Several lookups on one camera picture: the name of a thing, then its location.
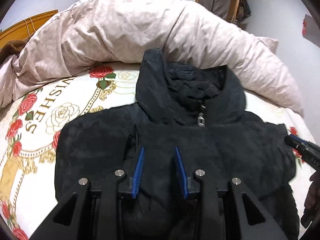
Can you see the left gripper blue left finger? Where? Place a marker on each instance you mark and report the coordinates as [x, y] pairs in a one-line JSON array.
[[83, 213]]

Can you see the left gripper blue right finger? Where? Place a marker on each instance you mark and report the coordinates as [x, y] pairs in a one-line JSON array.
[[227, 209]]

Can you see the black puffer jacket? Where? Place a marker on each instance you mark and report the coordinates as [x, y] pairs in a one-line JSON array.
[[202, 114]]

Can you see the person's right hand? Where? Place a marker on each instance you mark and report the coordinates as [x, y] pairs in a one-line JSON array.
[[312, 198]]

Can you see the white rose print bedsheet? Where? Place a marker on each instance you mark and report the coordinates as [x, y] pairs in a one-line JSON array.
[[31, 129]]

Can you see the pink beige duvet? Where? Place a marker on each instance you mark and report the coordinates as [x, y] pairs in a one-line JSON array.
[[92, 31]]

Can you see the brown blanket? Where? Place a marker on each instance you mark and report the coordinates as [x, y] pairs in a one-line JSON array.
[[13, 47]]

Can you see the wooden headboard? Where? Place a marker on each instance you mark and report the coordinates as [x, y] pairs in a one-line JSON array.
[[26, 27]]

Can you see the red grey wall hanging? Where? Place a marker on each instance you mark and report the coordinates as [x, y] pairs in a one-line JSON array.
[[310, 30]]

